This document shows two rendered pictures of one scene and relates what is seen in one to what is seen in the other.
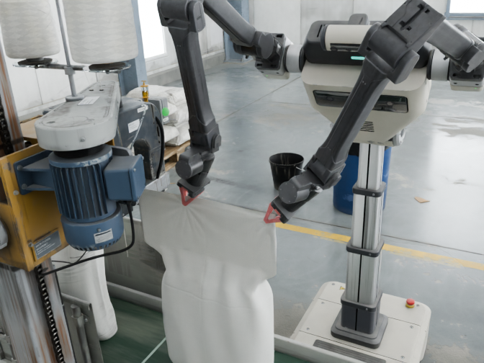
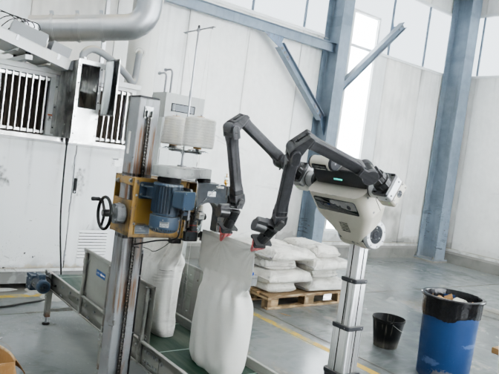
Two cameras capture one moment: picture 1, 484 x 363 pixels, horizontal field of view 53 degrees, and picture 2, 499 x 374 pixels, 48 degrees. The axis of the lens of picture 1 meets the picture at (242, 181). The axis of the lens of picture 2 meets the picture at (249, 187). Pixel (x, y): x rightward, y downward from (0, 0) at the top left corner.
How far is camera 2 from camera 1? 1.75 m
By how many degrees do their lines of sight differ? 31
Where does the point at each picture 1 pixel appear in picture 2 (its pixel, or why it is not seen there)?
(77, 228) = (154, 217)
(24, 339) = (113, 281)
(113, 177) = (176, 195)
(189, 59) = (230, 153)
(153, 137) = not seen: hidden behind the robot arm
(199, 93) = (234, 172)
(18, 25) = (168, 128)
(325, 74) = (321, 187)
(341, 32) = (316, 158)
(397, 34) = (294, 143)
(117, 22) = (203, 130)
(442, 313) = not seen: outside the picture
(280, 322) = not seen: outside the picture
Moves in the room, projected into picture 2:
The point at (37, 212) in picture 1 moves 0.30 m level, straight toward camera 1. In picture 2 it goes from (142, 211) to (131, 217)
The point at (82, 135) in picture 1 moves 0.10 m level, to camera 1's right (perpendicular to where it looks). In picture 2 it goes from (168, 171) to (186, 173)
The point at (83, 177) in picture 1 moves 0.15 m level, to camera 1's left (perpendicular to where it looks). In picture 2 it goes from (163, 191) to (139, 188)
